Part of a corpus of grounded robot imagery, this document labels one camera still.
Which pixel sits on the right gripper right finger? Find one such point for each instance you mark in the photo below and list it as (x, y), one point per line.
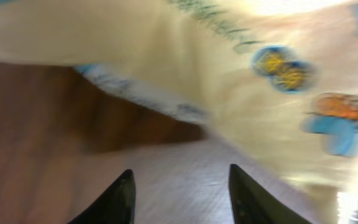
(252, 204)

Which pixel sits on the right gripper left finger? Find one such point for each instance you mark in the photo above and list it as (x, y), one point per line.
(116, 205)

